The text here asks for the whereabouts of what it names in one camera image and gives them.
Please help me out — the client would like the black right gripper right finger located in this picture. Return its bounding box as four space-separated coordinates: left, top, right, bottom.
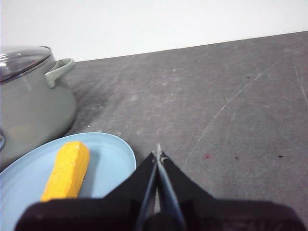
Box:
156 143 304 231

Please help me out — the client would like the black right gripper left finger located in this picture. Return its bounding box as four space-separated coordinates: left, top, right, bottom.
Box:
14 151 159 231

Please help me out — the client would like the yellow corn cob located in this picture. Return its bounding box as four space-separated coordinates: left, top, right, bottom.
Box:
40 141 90 202

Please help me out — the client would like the glass lid with green knob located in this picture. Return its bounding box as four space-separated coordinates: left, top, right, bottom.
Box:
0 45 52 84

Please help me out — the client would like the blue round plate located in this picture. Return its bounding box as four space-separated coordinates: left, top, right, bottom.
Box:
0 131 137 231

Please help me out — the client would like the pale green electric steamer pot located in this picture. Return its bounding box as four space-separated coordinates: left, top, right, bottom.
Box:
0 51 77 171

